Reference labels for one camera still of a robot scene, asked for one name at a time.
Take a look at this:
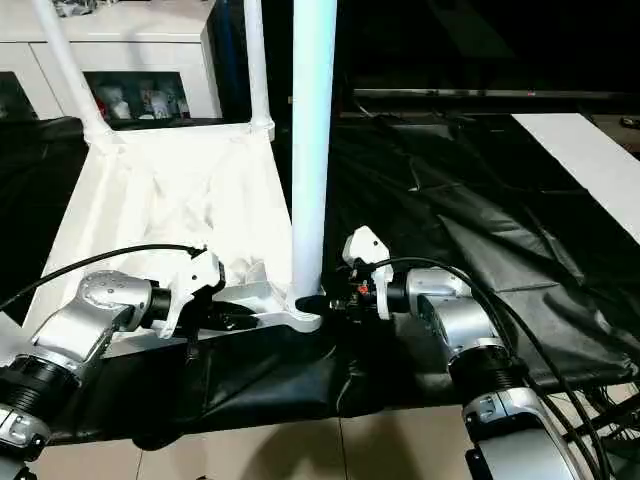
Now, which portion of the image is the dark metal rail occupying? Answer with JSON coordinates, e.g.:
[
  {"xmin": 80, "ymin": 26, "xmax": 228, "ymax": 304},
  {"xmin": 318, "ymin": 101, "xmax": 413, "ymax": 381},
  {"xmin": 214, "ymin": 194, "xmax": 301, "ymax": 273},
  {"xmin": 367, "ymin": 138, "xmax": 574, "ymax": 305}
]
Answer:
[{"xmin": 352, "ymin": 88, "xmax": 640, "ymax": 104}]

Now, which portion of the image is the black mat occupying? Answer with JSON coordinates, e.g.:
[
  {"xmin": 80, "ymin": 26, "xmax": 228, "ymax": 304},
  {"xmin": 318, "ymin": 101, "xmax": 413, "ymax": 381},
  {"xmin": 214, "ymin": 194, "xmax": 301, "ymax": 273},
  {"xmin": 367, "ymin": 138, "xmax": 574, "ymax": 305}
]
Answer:
[{"xmin": 0, "ymin": 110, "xmax": 640, "ymax": 451}]

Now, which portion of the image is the black floor stand leg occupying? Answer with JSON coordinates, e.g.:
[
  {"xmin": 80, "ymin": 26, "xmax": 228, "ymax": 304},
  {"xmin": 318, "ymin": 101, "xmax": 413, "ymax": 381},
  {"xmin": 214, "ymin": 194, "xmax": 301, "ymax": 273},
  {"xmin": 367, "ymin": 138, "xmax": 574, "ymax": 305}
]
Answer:
[{"xmin": 560, "ymin": 385, "xmax": 640, "ymax": 451}]

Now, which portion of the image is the white flat board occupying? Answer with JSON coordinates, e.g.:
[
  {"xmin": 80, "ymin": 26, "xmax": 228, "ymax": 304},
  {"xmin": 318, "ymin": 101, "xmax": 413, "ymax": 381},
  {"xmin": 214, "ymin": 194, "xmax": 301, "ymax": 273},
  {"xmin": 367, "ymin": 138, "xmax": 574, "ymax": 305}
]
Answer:
[{"xmin": 510, "ymin": 112, "xmax": 640, "ymax": 245}]

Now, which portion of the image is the white cabinet with glass doors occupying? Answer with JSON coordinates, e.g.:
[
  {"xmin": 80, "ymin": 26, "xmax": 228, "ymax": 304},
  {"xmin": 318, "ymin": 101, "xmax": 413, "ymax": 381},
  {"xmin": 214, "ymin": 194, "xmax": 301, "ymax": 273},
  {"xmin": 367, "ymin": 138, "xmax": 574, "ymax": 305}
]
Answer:
[{"xmin": 0, "ymin": 0, "xmax": 223, "ymax": 126}]

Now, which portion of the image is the red bottle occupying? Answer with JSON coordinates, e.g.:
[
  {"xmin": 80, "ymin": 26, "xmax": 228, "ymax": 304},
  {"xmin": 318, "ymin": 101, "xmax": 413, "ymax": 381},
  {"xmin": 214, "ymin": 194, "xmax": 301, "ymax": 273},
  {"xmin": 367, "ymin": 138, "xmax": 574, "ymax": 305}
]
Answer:
[{"xmin": 140, "ymin": 84, "xmax": 159, "ymax": 117}]

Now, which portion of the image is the black box with tan label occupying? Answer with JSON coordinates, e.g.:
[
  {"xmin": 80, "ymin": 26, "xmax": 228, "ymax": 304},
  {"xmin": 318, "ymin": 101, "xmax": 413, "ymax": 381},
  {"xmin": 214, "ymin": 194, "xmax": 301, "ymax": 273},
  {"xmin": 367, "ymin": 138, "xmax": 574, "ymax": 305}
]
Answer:
[{"xmin": 212, "ymin": 0, "xmax": 361, "ymax": 121}]

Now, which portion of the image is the white plastic table leg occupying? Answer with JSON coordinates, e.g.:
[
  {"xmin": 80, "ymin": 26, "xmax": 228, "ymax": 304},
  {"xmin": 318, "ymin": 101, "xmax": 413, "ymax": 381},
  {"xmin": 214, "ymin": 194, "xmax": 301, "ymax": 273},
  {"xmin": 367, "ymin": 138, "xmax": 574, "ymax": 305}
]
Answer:
[
  {"xmin": 30, "ymin": 0, "xmax": 117, "ymax": 149},
  {"xmin": 0, "ymin": 312, "xmax": 33, "ymax": 363},
  {"xmin": 242, "ymin": 0, "xmax": 276, "ymax": 139},
  {"xmin": 290, "ymin": 0, "xmax": 339, "ymax": 303}
]

